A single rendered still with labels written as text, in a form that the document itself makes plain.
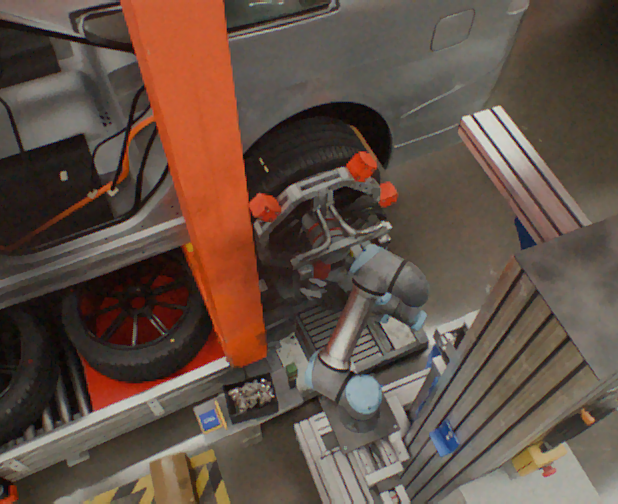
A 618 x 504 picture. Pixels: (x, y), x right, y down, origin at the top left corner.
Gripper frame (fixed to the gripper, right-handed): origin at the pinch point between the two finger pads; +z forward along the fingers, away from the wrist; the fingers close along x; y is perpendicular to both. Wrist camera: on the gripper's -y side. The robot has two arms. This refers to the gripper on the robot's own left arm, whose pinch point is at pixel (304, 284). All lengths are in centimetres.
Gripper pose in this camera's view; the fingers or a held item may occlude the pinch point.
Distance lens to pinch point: 236.6
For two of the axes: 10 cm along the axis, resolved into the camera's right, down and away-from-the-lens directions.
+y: -0.1, 5.1, 8.6
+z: -9.4, -3.0, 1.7
